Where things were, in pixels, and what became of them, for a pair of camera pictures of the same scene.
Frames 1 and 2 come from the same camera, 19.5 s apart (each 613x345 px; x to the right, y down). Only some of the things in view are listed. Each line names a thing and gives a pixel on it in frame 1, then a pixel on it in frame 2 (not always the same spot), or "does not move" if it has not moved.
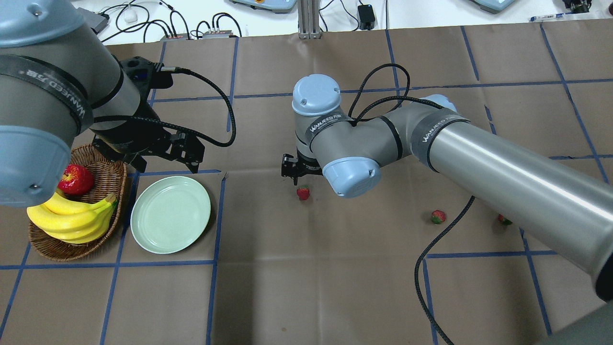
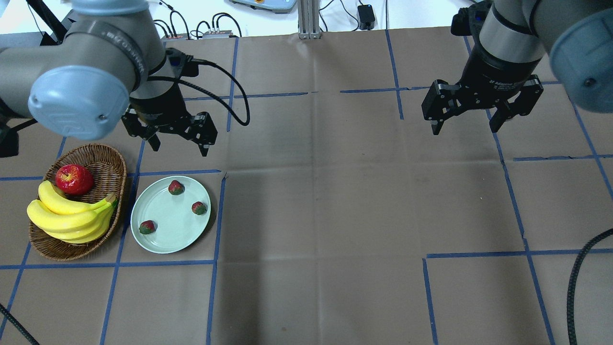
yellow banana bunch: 72,222 does not move
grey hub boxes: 206,35 does not move
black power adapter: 367,17 does not move
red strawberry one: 303,192 -> 175,188
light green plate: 169,214 does not move
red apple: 75,179 does not move
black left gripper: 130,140 -> 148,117
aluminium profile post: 308,19 does not move
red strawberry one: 505,221 -> 147,227
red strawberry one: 438,217 -> 199,208
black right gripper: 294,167 -> 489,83
